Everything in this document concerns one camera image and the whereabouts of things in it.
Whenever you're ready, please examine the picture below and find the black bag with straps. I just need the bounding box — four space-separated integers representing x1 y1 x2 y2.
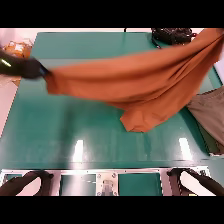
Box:
150 28 198 50

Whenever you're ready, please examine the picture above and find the brown cardboard box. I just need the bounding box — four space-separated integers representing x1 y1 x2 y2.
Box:
2 39 35 60

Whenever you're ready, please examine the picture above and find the silver frame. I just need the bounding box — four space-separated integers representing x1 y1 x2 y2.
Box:
0 167 214 197

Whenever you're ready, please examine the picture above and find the grey-olive garment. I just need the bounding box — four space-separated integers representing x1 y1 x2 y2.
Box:
186 87 224 148

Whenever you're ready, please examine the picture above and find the orange garment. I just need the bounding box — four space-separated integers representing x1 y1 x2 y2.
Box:
44 28 224 134

